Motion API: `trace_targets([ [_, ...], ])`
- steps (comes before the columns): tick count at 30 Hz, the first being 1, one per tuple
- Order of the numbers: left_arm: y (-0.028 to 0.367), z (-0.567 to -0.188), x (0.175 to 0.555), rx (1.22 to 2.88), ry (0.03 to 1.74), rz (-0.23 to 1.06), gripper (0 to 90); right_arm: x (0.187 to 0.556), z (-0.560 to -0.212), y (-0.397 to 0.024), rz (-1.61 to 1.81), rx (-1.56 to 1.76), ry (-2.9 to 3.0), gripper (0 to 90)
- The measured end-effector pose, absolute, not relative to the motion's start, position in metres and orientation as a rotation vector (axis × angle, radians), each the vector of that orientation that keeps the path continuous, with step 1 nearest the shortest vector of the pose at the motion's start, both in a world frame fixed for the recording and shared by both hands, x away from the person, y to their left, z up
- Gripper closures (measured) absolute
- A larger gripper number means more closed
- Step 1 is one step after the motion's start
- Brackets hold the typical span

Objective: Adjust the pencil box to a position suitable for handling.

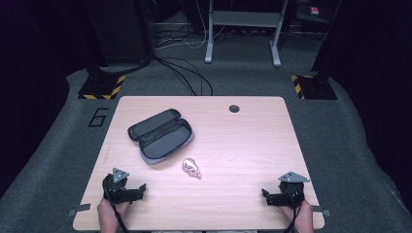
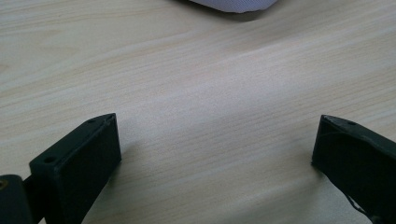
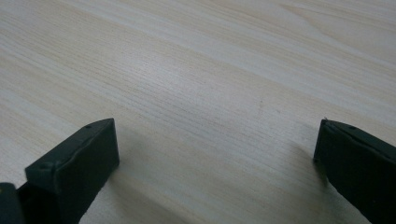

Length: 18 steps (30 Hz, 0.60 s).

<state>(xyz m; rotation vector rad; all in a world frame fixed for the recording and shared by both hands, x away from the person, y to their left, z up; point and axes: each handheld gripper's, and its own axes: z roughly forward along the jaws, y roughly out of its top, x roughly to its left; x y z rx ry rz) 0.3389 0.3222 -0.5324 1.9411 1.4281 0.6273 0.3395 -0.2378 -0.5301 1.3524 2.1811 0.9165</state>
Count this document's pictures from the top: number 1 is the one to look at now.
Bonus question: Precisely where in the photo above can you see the grey table edge bracket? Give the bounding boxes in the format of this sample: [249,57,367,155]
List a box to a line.
[312,205,332,217]
[66,203,91,217]

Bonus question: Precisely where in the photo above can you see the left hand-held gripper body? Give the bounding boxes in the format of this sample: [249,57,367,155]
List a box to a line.
[102,167,137,205]

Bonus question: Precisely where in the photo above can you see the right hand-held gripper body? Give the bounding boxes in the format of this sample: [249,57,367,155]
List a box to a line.
[277,171,311,208]

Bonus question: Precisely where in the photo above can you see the white metal desk frame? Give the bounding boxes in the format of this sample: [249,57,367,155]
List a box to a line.
[204,0,290,68]

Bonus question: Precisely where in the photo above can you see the black yellow striped stand base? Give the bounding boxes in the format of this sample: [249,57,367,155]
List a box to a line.
[78,75,126,101]
[291,75,338,101]

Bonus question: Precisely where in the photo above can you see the dark box with red label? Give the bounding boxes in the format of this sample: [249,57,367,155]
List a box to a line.
[295,1,325,22]

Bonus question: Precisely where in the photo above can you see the black floor cables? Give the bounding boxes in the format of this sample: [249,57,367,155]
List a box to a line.
[154,57,214,97]

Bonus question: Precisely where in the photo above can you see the dark cabinet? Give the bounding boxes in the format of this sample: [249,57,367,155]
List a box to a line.
[85,0,154,66]

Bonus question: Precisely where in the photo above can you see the white floor cable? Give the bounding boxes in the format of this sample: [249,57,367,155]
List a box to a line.
[154,0,227,50]

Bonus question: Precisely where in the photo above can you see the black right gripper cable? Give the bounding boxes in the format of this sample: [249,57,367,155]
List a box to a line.
[283,185,303,233]

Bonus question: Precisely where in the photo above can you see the person's left hand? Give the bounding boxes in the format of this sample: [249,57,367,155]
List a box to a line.
[96,197,132,223]

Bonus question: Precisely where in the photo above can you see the dark zipper case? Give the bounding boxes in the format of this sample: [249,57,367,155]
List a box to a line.
[126,108,195,165]

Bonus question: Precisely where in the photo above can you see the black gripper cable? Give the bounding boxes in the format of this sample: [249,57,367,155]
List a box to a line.
[283,185,303,233]
[102,180,130,233]

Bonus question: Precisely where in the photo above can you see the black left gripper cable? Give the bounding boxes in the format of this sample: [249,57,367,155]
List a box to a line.
[102,180,130,233]

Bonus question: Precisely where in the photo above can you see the person's right hand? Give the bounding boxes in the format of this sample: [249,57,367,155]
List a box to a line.
[280,199,315,227]

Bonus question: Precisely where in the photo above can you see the small clear item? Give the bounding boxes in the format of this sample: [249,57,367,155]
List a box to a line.
[181,157,202,179]

